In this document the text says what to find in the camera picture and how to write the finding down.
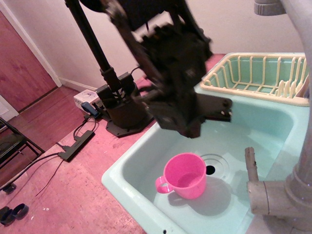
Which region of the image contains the black usb hub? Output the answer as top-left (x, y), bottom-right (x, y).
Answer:
top-left (58, 130), bottom-right (95, 162)

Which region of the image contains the white cardboard box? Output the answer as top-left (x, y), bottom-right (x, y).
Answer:
top-left (74, 90), bottom-right (99, 113)

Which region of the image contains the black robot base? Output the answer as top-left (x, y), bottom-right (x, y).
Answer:
top-left (96, 68), bottom-right (153, 138)

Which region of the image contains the black ring left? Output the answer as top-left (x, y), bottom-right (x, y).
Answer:
top-left (0, 206), bottom-right (14, 225)

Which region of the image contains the pink plastic cup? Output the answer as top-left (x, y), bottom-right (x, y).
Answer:
top-left (155, 153), bottom-right (206, 199)

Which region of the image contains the mint green toy sink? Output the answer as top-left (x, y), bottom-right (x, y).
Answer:
top-left (102, 85), bottom-right (312, 234)

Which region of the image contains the black ring right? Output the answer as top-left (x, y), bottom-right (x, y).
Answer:
top-left (12, 203), bottom-right (29, 220)

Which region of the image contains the cream dish drying rack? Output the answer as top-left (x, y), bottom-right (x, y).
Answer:
top-left (200, 53), bottom-right (309, 107)

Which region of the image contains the black cable on floor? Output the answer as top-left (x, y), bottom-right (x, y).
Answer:
top-left (0, 153), bottom-right (64, 197)

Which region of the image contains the black ring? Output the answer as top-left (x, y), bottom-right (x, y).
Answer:
top-left (0, 206), bottom-right (14, 225)
top-left (12, 203), bottom-right (29, 220)

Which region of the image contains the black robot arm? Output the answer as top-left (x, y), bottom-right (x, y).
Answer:
top-left (66, 0), bottom-right (232, 138)

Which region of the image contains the grey toy faucet pipe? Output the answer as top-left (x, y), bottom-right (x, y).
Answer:
top-left (245, 0), bottom-right (312, 234)

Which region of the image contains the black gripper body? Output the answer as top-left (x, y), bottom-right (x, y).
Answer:
top-left (143, 70), bottom-right (233, 132)

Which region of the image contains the blue adapter plug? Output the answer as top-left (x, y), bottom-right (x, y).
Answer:
top-left (81, 102), bottom-right (100, 118)

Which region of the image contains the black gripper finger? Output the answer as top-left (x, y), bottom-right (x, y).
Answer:
top-left (181, 117), bottom-right (205, 138)

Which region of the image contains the black metal chair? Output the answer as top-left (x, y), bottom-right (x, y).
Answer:
top-left (0, 117), bottom-right (46, 195)

